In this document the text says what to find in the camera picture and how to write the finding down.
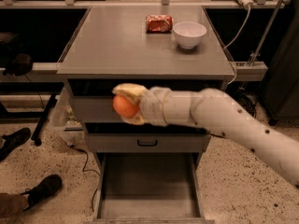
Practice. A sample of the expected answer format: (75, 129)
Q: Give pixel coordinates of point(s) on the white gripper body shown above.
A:
(152, 106)

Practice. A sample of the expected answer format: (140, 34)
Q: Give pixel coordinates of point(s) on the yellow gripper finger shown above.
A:
(136, 119)
(128, 91)

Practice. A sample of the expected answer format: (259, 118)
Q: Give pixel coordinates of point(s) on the orange fruit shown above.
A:
(124, 107)

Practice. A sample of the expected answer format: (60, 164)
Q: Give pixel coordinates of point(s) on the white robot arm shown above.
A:
(215, 111)

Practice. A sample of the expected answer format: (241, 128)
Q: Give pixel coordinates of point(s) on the middle grey drawer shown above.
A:
(117, 137)

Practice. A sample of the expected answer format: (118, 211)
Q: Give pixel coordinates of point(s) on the grey drawer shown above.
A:
(92, 98)
(117, 137)
(148, 188)

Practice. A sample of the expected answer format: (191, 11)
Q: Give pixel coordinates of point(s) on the top grey drawer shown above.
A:
(92, 98)

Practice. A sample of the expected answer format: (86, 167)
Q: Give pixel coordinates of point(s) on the grey drawer cabinet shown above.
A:
(112, 43)

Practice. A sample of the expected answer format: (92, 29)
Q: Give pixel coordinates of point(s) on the bottom grey drawer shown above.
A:
(148, 188)

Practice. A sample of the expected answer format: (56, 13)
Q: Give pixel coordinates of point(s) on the crushed red soda can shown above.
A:
(159, 23)

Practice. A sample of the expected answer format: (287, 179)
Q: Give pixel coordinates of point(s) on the clear plastic bag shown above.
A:
(64, 123)

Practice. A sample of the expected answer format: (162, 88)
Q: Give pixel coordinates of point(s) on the white ceramic bowl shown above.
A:
(189, 34)

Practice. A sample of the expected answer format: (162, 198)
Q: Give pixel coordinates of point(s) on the black shoe near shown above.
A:
(47, 188)

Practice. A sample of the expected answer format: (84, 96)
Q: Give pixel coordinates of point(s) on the black shoe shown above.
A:
(13, 141)
(47, 188)

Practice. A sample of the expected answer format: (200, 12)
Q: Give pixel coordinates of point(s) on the metal stand pole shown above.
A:
(255, 54)

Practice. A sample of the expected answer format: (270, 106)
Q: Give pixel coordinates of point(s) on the black shoe far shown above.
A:
(13, 141)

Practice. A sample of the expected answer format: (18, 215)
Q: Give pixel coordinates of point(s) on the dark grey cabinet right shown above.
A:
(280, 87)

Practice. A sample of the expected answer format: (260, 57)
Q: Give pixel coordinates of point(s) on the brown trouser leg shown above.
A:
(12, 205)

